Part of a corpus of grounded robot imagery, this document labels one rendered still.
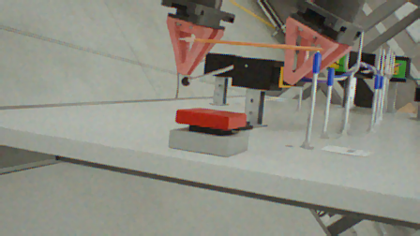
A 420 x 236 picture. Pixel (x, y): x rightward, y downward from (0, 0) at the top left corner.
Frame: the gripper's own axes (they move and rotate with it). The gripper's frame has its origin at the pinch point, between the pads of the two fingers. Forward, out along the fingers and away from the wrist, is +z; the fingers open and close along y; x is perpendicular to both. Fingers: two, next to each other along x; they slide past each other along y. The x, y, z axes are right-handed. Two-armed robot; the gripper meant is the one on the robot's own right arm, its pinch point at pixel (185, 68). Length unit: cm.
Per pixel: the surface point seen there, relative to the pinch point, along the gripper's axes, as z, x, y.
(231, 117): -0.2, -21.5, -24.6
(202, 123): 0.9, -19.5, -25.5
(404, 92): 28, 105, 735
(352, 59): -6, -4, 66
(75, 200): 21.1, 5.9, -10.2
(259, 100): 1.0, -12.7, -0.6
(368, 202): 1.8, -34.8, -26.8
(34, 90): 40, 131, 93
